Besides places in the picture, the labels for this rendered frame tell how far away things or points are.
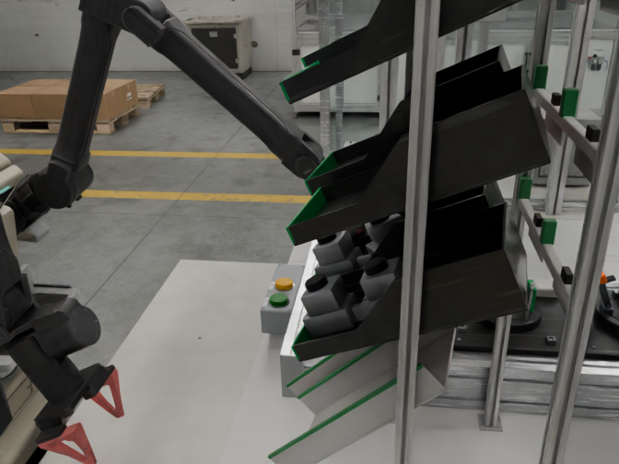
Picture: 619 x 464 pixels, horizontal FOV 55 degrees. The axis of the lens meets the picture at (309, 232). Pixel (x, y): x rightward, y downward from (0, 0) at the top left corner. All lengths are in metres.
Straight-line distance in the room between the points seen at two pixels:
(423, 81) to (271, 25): 8.84
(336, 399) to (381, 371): 0.09
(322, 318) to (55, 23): 9.94
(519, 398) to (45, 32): 9.99
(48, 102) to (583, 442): 6.16
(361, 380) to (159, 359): 0.57
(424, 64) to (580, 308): 0.29
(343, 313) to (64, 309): 0.37
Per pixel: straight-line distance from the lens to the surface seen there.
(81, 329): 0.87
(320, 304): 0.75
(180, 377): 1.30
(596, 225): 0.62
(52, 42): 10.64
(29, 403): 1.42
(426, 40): 0.55
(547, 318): 1.30
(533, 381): 1.19
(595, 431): 1.23
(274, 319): 1.29
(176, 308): 1.52
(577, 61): 1.95
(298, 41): 6.49
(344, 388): 0.93
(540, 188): 2.30
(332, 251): 0.86
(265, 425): 1.16
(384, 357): 0.87
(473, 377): 1.17
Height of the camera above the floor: 1.65
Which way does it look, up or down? 25 degrees down
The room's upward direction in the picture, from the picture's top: 1 degrees counter-clockwise
